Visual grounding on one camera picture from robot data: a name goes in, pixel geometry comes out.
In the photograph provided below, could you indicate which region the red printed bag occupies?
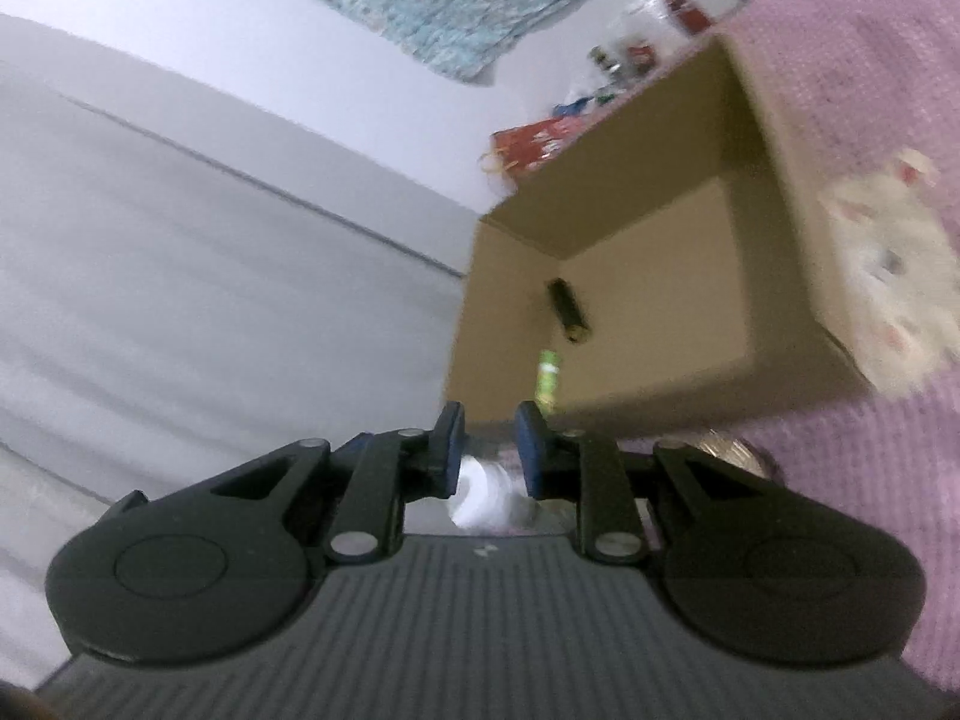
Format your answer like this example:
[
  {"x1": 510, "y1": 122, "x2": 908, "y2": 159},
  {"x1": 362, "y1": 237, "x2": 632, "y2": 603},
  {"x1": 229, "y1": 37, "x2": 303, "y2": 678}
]
[{"x1": 490, "y1": 115, "x2": 595, "y2": 182}]

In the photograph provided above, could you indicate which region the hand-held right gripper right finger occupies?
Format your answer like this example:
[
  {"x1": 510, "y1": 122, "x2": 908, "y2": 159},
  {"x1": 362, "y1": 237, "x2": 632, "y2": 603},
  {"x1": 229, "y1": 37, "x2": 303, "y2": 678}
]
[{"x1": 514, "y1": 401, "x2": 758, "y2": 563}]

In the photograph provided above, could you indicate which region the small green tube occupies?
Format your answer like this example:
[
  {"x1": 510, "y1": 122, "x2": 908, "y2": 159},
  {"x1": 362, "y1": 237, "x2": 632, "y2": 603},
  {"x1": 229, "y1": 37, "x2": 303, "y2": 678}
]
[{"x1": 533, "y1": 349, "x2": 563, "y2": 415}]

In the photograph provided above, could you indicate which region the red can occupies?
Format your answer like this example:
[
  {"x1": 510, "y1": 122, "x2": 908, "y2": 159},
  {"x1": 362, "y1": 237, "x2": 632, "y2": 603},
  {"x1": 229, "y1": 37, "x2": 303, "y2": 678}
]
[{"x1": 664, "y1": 0, "x2": 712, "y2": 35}]

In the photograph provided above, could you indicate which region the brown cardboard box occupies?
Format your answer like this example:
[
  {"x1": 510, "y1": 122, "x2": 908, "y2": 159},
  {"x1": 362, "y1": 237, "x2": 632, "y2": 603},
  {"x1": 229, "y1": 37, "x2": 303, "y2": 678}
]
[{"x1": 442, "y1": 34, "x2": 875, "y2": 440}]

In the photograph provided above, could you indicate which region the white capped bottle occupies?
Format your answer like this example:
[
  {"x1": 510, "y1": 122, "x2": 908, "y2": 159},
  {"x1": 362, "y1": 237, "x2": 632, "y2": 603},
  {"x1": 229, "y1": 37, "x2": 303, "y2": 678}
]
[{"x1": 450, "y1": 454, "x2": 557, "y2": 533}]

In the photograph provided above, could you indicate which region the round silver disc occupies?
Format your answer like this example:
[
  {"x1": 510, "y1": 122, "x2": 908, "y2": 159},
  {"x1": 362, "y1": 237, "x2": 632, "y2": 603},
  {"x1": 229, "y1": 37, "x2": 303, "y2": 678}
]
[{"x1": 696, "y1": 430, "x2": 782, "y2": 482}]

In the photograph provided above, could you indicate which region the clear plastic bottle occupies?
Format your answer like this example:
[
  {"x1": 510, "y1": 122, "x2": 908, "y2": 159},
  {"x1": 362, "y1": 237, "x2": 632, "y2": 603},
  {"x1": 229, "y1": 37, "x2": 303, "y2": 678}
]
[{"x1": 611, "y1": 0, "x2": 668, "y2": 53}]

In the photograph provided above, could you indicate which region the pink checkered blanket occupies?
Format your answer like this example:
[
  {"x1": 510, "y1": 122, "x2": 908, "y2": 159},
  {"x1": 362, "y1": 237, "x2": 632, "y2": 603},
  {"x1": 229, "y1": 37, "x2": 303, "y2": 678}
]
[{"x1": 679, "y1": 0, "x2": 960, "y2": 691}]

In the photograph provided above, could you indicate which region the black cylinder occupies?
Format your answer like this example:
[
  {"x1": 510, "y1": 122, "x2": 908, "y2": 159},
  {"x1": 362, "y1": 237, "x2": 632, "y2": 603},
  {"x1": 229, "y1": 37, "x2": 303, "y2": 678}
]
[{"x1": 545, "y1": 278, "x2": 593, "y2": 347}]

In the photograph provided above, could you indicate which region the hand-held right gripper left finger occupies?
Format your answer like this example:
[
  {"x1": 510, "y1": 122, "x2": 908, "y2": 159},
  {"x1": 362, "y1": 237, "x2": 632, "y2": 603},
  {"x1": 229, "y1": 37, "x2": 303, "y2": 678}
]
[{"x1": 210, "y1": 402, "x2": 467, "y2": 565}]

